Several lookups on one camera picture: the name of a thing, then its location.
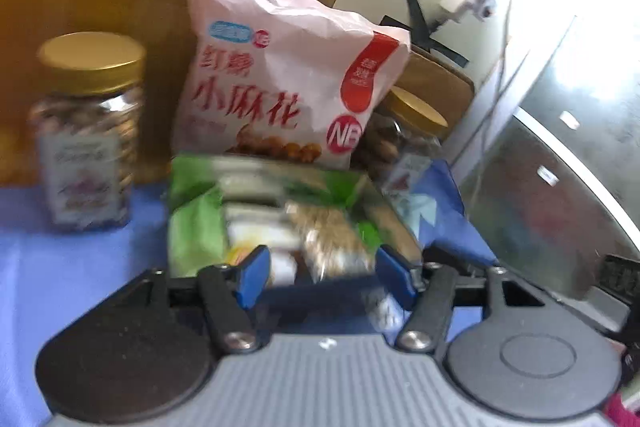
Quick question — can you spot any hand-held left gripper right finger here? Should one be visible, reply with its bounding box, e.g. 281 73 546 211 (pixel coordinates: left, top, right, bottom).
375 246 551 354

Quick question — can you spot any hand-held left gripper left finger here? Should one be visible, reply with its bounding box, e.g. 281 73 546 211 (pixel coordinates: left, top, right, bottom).
107 246 273 354

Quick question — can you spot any light green snack packet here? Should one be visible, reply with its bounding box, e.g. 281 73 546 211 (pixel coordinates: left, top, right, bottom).
167 154 231 278

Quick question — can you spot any clear-wrapped brown cake packet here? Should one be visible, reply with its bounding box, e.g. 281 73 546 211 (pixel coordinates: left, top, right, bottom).
285 199 407 333

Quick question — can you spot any bright green snack packet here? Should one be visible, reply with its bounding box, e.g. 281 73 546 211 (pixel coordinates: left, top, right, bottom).
280 169 386 253

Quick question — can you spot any frosted glass door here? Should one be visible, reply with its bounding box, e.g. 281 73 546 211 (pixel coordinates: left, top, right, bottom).
450 0 640 308

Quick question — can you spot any pecan jar with gold lid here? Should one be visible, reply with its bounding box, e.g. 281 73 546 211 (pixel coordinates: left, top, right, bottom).
350 86 451 208

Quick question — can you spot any blue printed bed sheet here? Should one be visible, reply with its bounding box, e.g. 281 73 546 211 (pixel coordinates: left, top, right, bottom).
0 159 501 427

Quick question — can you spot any pink snack bag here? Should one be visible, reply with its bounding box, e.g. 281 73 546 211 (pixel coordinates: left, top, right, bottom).
172 0 413 172

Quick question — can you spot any nut jar with gold lid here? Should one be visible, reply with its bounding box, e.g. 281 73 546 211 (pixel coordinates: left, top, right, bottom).
27 32 147 234

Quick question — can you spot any black tape cross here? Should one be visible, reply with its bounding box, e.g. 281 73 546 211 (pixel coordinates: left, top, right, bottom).
382 0 471 68

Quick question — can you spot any white cable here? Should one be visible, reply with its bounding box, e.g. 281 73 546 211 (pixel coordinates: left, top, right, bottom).
470 0 518 228

